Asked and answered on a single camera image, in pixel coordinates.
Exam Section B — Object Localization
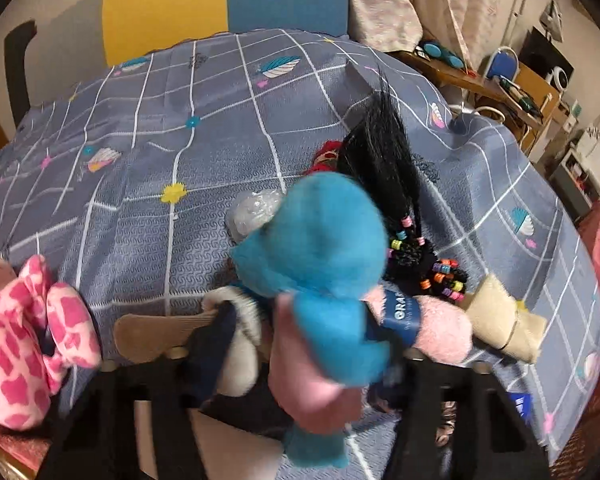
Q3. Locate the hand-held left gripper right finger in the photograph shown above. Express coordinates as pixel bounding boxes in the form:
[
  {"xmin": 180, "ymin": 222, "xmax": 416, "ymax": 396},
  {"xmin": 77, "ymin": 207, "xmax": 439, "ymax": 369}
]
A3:
[{"xmin": 372, "ymin": 350, "xmax": 551, "ymax": 480}]

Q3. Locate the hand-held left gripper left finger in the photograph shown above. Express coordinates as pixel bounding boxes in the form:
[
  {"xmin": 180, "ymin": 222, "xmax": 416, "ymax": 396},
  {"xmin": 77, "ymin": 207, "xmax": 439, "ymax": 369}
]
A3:
[{"xmin": 36, "ymin": 306, "xmax": 245, "ymax": 480}]

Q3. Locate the white sock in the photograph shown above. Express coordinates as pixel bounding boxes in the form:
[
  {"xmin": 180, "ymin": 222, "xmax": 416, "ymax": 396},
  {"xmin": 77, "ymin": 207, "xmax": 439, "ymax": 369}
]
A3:
[{"xmin": 202, "ymin": 287, "xmax": 277, "ymax": 397}]

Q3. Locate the pink fuzzy sock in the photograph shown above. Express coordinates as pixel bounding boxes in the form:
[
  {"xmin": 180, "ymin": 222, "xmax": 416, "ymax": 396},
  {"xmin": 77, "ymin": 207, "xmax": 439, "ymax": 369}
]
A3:
[{"xmin": 270, "ymin": 285, "xmax": 473, "ymax": 433}]

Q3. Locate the cream gauze bandage roll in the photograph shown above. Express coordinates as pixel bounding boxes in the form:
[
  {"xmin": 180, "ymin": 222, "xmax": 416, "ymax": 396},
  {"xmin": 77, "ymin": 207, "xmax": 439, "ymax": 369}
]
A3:
[{"xmin": 465, "ymin": 275, "xmax": 548, "ymax": 363}]

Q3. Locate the blue plush toy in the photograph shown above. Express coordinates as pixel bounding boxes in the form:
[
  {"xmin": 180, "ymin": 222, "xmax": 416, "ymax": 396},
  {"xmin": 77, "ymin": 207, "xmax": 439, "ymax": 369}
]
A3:
[{"xmin": 230, "ymin": 172, "xmax": 391, "ymax": 468}]

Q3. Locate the tan ribbed fabric piece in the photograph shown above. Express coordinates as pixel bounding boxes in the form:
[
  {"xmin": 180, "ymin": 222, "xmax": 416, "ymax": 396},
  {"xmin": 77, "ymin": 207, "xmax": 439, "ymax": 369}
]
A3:
[{"xmin": 114, "ymin": 310, "xmax": 221, "ymax": 362}]

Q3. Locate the clear plastic bag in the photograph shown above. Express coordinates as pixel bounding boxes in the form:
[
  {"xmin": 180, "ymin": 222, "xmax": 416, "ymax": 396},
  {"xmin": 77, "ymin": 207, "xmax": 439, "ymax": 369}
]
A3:
[{"xmin": 225, "ymin": 190, "xmax": 283, "ymax": 241}]

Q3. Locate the pink white patterned plush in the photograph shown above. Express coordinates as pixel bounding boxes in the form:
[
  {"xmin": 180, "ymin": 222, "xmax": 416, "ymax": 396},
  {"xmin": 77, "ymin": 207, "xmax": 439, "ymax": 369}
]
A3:
[{"xmin": 0, "ymin": 255, "xmax": 102, "ymax": 431}]

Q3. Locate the grey checked bedsheet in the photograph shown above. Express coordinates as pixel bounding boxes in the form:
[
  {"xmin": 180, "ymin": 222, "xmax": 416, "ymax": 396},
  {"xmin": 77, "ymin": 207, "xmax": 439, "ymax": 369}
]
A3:
[{"xmin": 0, "ymin": 27, "xmax": 600, "ymax": 466}]

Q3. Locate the black beaded wig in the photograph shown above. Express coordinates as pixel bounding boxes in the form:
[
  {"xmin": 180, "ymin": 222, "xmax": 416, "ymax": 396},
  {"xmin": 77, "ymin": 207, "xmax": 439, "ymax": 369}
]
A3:
[{"xmin": 340, "ymin": 65, "xmax": 468, "ymax": 301}]

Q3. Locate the white shelf unit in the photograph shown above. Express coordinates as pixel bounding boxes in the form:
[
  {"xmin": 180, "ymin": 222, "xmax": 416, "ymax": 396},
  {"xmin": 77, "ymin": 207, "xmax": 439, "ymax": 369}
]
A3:
[{"xmin": 550, "ymin": 130, "xmax": 600, "ymax": 211}]

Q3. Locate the wooden side table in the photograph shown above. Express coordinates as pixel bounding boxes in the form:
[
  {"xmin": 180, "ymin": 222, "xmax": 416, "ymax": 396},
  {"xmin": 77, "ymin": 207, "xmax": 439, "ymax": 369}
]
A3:
[{"xmin": 387, "ymin": 50, "xmax": 571, "ymax": 151}]

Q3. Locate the blue chair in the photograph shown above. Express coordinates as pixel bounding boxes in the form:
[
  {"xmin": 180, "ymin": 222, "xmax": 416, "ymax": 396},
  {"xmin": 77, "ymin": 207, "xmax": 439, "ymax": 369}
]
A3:
[{"xmin": 485, "ymin": 46, "xmax": 518, "ymax": 81}]

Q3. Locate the blue speaker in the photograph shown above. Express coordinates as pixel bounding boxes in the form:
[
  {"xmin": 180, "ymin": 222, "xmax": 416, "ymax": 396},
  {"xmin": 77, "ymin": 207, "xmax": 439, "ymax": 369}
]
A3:
[{"xmin": 415, "ymin": 40, "xmax": 466, "ymax": 68}]

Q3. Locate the white round appliance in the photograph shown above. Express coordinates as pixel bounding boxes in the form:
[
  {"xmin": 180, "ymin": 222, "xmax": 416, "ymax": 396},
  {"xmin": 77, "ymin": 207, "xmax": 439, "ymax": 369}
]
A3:
[{"xmin": 547, "ymin": 66, "xmax": 571, "ymax": 92}]

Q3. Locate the grey yellow blue headboard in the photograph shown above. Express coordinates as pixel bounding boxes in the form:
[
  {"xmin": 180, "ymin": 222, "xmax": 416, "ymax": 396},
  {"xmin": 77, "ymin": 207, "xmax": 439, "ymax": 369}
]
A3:
[{"xmin": 102, "ymin": 0, "xmax": 349, "ymax": 68}]

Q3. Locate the black monitor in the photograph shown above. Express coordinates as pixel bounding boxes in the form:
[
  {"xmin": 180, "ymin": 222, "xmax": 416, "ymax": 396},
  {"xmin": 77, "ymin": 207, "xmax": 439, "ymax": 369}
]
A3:
[{"xmin": 520, "ymin": 27, "xmax": 575, "ymax": 83}]

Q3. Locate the floral curtain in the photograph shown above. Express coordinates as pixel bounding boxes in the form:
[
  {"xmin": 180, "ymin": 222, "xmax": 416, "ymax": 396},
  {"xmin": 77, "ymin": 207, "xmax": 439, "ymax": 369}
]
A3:
[{"xmin": 345, "ymin": 0, "xmax": 536, "ymax": 68}]

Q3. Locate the white cable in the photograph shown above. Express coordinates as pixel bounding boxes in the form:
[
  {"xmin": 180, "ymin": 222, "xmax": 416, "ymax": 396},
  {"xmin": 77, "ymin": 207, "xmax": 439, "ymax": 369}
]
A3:
[{"xmin": 450, "ymin": 102, "xmax": 506, "ymax": 123}]

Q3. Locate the black bed post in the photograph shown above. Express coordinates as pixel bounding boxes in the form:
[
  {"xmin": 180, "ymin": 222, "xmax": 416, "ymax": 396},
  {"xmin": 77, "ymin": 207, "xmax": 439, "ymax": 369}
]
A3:
[{"xmin": 5, "ymin": 20, "xmax": 37, "ymax": 116}]

